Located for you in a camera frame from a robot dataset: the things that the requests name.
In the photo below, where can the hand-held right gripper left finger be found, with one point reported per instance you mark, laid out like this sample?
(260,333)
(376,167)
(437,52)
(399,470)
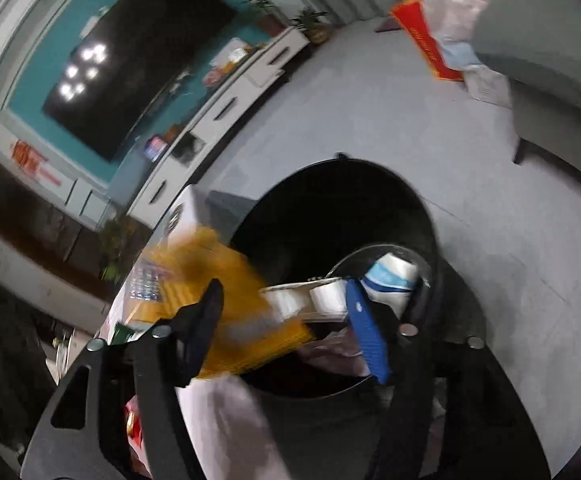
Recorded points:
(205,320)

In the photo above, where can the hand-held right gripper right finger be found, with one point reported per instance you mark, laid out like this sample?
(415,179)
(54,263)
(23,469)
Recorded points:
(368,335)

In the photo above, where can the yellow snack packet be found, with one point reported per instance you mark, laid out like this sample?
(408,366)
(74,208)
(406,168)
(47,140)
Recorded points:
(230,275)

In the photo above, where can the black round trash bin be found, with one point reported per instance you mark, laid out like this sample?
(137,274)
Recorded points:
(320,210)

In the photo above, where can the white blue paper cup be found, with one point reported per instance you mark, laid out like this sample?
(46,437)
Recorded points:
(390,275)

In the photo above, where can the white plastic cup pack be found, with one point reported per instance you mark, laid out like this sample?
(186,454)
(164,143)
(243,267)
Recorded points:
(290,300)

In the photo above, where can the pink grey striped mat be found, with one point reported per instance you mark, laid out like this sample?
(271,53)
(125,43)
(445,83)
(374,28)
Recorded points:
(230,425)

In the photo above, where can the large leafy potted plant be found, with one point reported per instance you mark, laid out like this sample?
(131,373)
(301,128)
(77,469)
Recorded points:
(115,245)

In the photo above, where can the red snack packet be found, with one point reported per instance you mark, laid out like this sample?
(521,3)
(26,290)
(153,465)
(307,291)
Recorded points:
(134,422)

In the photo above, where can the small blue box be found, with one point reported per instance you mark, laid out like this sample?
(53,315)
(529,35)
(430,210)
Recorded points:
(155,147)

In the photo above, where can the white television cabinet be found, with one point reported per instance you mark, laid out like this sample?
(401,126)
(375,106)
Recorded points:
(230,105)

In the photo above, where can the small pink red box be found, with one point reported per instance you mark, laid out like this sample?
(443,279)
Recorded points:
(213,77)

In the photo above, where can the white orange flat box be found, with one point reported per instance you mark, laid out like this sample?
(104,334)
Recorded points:
(233,55)

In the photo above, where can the black flat television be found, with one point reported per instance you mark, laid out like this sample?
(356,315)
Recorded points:
(140,60)

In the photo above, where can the light blue plastic bag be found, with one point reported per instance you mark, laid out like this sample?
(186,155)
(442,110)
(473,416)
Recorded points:
(463,55)

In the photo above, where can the red cardboard box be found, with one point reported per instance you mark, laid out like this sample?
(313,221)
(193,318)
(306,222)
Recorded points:
(420,35)

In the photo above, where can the potted plant brown pot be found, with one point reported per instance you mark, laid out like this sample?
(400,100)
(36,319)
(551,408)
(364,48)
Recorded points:
(265,12)

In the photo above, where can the potted plant yellow pot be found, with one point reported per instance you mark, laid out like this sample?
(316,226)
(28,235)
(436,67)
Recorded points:
(313,22)

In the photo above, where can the white pink plastic bag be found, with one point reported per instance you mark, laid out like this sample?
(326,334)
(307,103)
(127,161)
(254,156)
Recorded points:
(450,5)

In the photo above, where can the grey sofa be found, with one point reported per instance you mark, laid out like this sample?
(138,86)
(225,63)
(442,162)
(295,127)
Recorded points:
(545,35)

